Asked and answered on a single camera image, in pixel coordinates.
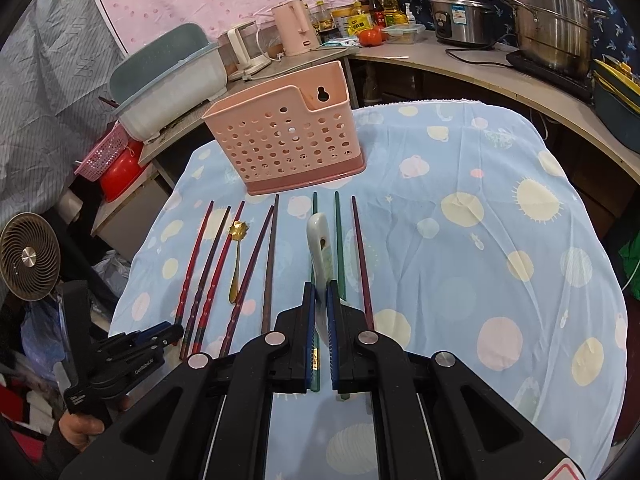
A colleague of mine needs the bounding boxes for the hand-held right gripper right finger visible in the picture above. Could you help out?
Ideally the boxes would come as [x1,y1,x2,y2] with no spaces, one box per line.
[326,280,587,480]

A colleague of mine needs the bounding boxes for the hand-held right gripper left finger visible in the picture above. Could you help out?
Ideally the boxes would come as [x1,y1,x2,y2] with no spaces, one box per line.
[60,282,321,480]

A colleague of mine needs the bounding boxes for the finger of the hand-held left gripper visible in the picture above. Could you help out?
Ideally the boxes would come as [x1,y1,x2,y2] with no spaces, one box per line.
[127,321,176,345]
[107,325,186,362]

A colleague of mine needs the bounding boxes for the dark red chopstick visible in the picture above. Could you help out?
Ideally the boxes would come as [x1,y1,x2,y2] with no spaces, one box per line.
[180,205,232,360]
[219,205,276,358]

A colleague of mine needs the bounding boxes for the purple chopstick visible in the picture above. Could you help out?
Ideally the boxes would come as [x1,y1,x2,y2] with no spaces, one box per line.
[350,195,376,332]

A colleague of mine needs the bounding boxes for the brown chopstick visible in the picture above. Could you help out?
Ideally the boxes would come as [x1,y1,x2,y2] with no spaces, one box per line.
[261,194,280,335]

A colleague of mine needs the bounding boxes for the white ceramic spoon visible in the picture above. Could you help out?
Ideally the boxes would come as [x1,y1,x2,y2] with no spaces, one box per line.
[306,212,337,352]

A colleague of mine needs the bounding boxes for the green chopstick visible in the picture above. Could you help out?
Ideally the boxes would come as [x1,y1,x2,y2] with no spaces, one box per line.
[334,190,351,402]
[307,191,321,395]

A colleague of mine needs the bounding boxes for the gold flower spoon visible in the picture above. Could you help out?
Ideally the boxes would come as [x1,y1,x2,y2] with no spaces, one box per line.
[227,220,251,305]

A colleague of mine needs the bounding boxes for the pink perforated utensil holder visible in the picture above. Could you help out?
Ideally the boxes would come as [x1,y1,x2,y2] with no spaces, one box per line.
[201,60,368,197]

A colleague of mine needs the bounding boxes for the person's left hand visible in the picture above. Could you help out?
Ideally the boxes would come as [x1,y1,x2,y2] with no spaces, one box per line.
[56,394,133,453]

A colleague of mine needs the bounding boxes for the bluish plastic bag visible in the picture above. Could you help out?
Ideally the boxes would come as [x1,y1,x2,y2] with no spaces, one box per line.
[20,300,67,378]

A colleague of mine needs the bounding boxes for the grey plastic bag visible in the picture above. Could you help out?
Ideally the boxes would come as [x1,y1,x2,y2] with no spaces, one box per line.
[94,252,137,302]

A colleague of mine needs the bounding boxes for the low wooden cabinet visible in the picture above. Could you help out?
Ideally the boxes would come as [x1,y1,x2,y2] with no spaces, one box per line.
[90,160,176,261]

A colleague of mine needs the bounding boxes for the blue printed tablecloth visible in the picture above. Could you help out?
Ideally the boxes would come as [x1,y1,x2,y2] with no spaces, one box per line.
[109,100,630,480]

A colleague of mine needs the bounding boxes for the round desk fan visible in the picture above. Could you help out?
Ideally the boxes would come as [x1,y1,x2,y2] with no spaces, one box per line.
[0,212,62,302]

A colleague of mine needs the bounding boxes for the red plastic basin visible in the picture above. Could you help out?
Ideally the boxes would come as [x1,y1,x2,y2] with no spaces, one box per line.
[99,141,151,203]

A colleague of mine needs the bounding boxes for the small pink mesh basket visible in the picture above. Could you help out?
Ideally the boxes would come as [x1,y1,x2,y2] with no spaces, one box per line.
[74,122,132,182]

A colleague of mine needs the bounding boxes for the teal and white dish tub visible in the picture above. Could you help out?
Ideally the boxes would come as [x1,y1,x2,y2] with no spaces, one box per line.
[109,22,228,142]

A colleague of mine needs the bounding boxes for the grey striped cloth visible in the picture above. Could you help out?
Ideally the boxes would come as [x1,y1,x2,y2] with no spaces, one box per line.
[0,0,132,221]

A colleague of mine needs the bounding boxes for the white countertop appliance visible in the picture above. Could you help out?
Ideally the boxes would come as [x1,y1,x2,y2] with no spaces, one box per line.
[218,20,273,81]

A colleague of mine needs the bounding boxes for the curved wooden counter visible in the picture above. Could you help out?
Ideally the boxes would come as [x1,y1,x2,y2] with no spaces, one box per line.
[350,35,640,183]

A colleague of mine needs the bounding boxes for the green bag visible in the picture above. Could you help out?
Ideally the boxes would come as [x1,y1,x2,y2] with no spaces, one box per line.
[619,239,640,302]

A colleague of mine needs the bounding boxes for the pink electric kettle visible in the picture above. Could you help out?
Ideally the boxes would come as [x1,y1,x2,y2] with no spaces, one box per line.
[271,1,321,57]

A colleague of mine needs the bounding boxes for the clear food container green lid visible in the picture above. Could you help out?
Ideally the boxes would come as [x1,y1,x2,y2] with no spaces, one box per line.
[382,24,427,45]

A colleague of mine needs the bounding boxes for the glass jar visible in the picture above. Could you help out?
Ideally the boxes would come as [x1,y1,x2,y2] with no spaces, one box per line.
[310,0,335,36]

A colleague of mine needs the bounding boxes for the cooking oil bottle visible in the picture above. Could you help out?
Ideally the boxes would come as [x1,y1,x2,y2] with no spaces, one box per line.
[382,0,408,26]

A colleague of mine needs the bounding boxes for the black induction cooker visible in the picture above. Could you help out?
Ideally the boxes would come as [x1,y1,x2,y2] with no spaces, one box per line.
[505,50,596,102]

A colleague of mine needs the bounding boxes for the steel rice cooker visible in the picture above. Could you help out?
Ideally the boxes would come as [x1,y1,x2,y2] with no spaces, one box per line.
[429,0,511,48]

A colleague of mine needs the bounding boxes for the green and yellow trays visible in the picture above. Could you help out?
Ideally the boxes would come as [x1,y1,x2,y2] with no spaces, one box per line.
[592,57,640,147]

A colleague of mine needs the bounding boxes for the stacked steel steamer pot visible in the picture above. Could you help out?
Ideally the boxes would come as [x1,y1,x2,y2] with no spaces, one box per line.
[500,0,608,75]

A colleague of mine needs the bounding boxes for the black power cord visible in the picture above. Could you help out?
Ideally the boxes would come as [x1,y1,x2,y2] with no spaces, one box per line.
[445,47,516,68]

